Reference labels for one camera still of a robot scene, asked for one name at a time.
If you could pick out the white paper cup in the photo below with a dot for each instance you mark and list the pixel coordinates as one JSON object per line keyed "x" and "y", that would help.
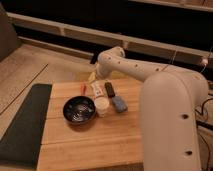
{"x": 102, "y": 105}

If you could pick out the yellow object behind board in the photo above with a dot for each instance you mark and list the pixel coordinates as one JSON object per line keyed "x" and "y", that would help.
{"x": 92, "y": 77}

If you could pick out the dark green mat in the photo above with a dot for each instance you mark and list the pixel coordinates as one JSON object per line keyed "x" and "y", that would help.
{"x": 20, "y": 145}

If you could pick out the dark brown bar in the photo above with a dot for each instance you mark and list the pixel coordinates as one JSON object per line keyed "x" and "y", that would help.
{"x": 109, "y": 89}

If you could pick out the blue sponge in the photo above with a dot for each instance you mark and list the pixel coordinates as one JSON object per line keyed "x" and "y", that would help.
{"x": 119, "y": 104}

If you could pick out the orange carrot toy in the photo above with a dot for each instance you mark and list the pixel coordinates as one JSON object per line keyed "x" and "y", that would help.
{"x": 83, "y": 89}

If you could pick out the white shelf rail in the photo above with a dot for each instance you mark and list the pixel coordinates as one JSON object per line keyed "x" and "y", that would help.
{"x": 133, "y": 44}

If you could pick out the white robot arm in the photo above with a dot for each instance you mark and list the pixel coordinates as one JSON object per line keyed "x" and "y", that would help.
{"x": 167, "y": 102}

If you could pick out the dark ceramic bowl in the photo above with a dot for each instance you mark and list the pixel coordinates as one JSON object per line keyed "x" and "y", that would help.
{"x": 79, "y": 110}

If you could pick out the wooden cutting board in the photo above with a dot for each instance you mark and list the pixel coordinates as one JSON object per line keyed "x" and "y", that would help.
{"x": 111, "y": 143}

